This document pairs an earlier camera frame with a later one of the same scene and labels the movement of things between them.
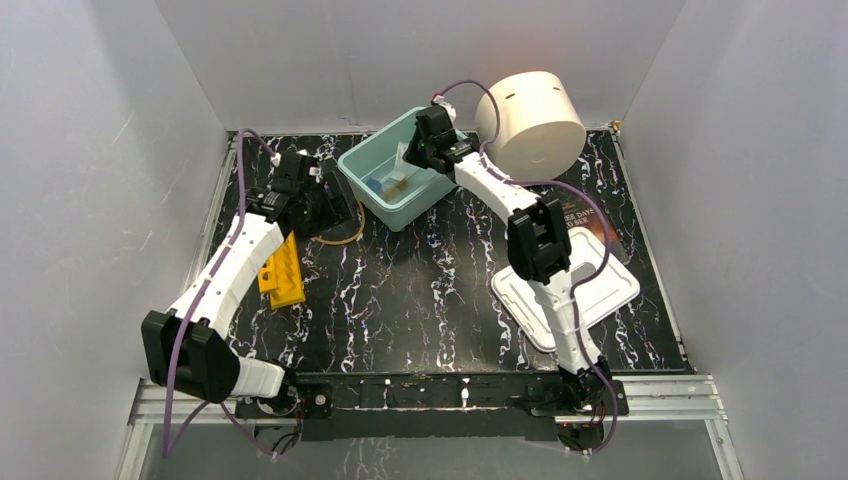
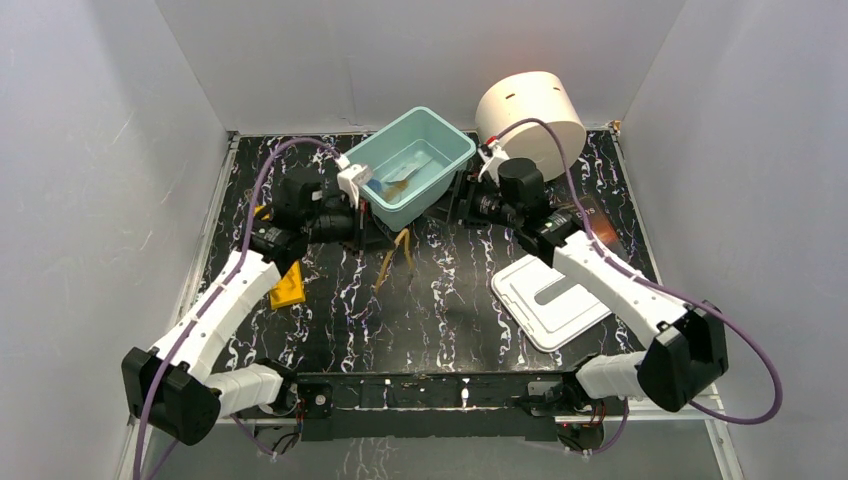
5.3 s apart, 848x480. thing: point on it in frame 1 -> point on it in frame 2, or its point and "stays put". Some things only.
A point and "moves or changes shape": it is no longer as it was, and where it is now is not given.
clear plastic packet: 403,168 moves or changes shape
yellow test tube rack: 281,278 stays put
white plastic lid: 613,287 stays put
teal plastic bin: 392,191 stays put
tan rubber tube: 347,241 moves or changes shape
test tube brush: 390,194 stays put
